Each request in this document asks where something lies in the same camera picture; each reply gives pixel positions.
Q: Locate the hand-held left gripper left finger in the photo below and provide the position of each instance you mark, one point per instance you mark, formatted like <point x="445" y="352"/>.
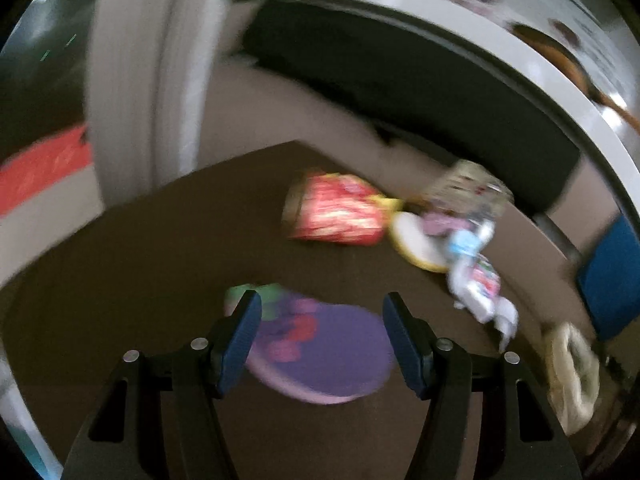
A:
<point x="240" y="347"/>

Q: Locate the red snack bag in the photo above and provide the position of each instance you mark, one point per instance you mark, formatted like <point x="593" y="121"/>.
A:
<point x="340" y="210"/>

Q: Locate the purple round lid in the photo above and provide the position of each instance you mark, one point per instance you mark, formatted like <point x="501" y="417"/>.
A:
<point x="330" y="355"/>

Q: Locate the blue plastic box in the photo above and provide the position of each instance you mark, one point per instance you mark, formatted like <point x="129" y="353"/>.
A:
<point x="612" y="280"/>

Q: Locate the cream round container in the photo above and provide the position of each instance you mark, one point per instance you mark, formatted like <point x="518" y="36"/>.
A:
<point x="560" y="375"/>

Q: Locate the yellow-rimmed white lid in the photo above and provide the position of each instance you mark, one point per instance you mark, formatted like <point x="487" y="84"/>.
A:
<point x="415" y="245"/>

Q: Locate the green wrapper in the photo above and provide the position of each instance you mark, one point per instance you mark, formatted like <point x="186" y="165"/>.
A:
<point x="237" y="294"/>

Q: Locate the pink cartoon tissue pack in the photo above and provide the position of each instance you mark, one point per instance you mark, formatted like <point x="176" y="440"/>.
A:
<point x="477" y="285"/>

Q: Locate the black desk panel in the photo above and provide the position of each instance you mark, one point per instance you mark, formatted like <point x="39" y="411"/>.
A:
<point x="425" y="85"/>

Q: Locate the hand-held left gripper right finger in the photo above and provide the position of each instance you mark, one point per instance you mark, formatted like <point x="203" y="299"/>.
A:
<point x="406" y="352"/>

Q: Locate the brown wooden brush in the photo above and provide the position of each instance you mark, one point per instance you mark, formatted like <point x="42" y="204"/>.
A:
<point x="565" y="60"/>

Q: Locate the beige noodle snack packet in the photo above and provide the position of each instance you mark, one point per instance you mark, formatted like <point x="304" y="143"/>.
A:
<point x="467" y="187"/>

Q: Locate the red strip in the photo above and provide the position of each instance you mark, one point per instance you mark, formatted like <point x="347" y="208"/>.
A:
<point x="40" y="170"/>

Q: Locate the dark glass door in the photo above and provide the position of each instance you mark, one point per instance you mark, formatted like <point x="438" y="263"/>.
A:
<point x="45" y="50"/>

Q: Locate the white desk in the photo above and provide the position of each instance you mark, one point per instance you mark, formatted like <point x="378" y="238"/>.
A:
<point x="500" y="45"/>

